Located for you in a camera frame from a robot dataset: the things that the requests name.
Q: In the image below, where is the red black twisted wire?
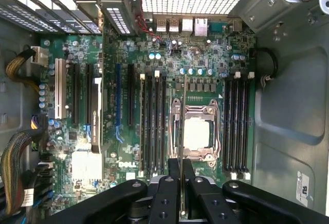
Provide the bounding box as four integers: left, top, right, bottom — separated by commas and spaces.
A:
137, 0, 162, 42

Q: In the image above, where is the black Nvidia graphics card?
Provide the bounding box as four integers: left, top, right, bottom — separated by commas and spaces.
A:
90, 77, 104, 154

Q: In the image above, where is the multicoloured wire bundle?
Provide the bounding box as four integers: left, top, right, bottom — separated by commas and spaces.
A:
0, 128, 48, 216

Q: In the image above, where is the black round cable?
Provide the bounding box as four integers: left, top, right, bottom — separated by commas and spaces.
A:
249, 47, 279, 81

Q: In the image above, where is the silver chipset heatsink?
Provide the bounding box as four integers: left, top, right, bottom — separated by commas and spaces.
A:
71, 150, 104, 184

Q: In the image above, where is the green Dell motherboard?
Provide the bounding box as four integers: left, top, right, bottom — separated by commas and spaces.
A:
38, 18, 257, 211

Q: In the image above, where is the black expansion slot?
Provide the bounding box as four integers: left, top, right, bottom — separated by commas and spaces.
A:
72, 62, 81, 125
85, 63, 94, 132
127, 63, 136, 127

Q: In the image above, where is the grey metal PC case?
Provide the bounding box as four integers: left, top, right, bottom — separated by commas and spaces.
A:
0, 0, 329, 224

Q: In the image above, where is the white expansion slot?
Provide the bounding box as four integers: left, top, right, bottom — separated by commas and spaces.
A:
54, 58, 67, 120

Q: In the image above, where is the metal CPU socket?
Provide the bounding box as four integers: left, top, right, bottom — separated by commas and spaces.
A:
167, 98, 222, 163

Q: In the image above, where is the yellow black wire bundle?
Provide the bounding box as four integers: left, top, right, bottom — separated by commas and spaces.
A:
5, 48, 48, 94

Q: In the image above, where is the silver CPU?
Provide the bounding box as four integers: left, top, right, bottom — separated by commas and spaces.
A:
183, 118, 215, 150

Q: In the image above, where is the white case label sticker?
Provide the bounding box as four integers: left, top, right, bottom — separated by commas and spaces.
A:
296, 170, 316, 209

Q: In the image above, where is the white power connector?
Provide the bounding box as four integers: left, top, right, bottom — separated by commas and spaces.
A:
30, 45, 49, 67

